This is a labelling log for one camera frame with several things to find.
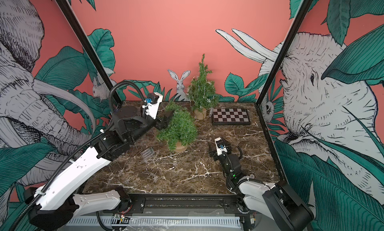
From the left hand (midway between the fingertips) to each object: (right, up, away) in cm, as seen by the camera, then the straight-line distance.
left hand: (166, 104), depth 61 cm
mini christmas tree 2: (+16, +9, +32) cm, 37 cm away
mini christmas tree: (+5, -12, +16) cm, 20 cm away
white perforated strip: (-8, -55, +10) cm, 57 cm away
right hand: (+22, -17, +22) cm, 36 cm away
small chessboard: (+38, -5, +49) cm, 63 cm away
